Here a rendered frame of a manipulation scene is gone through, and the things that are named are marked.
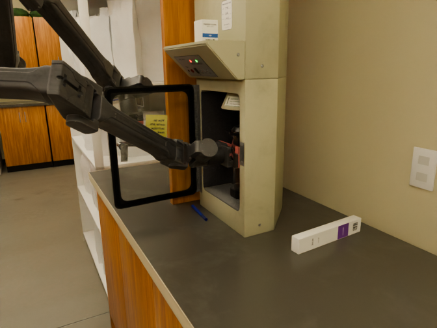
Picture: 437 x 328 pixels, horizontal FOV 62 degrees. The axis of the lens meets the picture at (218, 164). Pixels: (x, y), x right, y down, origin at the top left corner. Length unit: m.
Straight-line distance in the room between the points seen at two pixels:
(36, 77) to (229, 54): 0.47
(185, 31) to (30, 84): 0.69
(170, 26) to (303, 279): 0.90
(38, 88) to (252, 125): 0.56
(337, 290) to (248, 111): 0.51
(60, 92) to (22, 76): 0.08
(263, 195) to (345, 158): 0.37
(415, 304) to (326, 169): 0.64
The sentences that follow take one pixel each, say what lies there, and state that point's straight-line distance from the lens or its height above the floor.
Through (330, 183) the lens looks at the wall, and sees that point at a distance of 1.42.
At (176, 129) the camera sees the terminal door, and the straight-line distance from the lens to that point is 1.27.
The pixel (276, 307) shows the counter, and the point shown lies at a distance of 0.86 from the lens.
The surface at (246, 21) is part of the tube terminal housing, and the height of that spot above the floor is 1.56.
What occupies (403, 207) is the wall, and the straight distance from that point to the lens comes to 1.24.
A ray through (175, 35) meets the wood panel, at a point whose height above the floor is 1.55.
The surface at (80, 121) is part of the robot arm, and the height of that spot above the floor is 1.34.
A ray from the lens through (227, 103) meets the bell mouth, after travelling 1.14.
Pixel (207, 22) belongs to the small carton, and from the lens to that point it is 1.07.
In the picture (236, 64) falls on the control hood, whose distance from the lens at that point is 1.00.
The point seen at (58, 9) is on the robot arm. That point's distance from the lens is 1.10.
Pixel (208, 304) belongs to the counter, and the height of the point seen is 0.94.
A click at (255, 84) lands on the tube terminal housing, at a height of 1.40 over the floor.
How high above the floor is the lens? 1.45
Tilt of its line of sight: 15 degrees down
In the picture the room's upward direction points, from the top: 1 degrees counter-clockwise
